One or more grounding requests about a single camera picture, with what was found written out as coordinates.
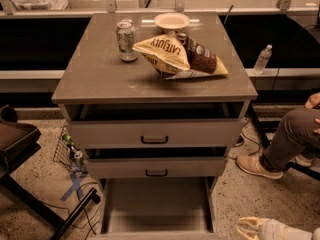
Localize grey drawer cabinet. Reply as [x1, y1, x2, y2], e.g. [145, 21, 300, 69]
[52, 13, 257, 189]

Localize black chair at left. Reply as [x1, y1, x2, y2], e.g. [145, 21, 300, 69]
[0, 105, 98, 240]

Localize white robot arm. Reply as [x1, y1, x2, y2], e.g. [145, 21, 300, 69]
[236, 217, 320, 240]

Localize grey middle drawer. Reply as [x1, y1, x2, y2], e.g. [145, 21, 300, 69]
[86, 147, 226, 178]

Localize wire basket with items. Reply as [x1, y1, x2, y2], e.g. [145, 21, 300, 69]
[53, 127, 87, 173]

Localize person's hand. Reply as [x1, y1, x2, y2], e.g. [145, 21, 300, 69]
[304, 93, 320, 135]

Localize grey top drawer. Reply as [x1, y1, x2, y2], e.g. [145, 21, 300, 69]
[62, 102, 247, 149]

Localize green soda can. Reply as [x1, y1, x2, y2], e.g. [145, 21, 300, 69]
[116, 20, 138, 62]

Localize black floor cables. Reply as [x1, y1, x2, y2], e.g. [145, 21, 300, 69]
[33, 181, 104, 240]

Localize white paper bowl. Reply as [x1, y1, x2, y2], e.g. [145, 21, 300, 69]
[154, 13, 190, 30]

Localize brown snack bag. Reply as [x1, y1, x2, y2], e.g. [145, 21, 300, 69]
[177, 32, 217, 74]

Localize tan sneaker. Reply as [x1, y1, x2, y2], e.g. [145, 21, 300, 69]
[295, 154, 313, 168]
[236, 155, 283, 180]

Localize clear plastic water bottle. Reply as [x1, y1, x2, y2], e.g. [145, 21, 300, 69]
[253, 44, 272, 75]

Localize yellow chip bag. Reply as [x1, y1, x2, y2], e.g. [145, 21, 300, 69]
[133, 32, 229, 79]

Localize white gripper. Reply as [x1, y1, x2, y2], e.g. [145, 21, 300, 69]
[236, 217, 313, 240]

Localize seated person's leg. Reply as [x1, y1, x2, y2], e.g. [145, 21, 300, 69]
[260, 108, 320, 172]

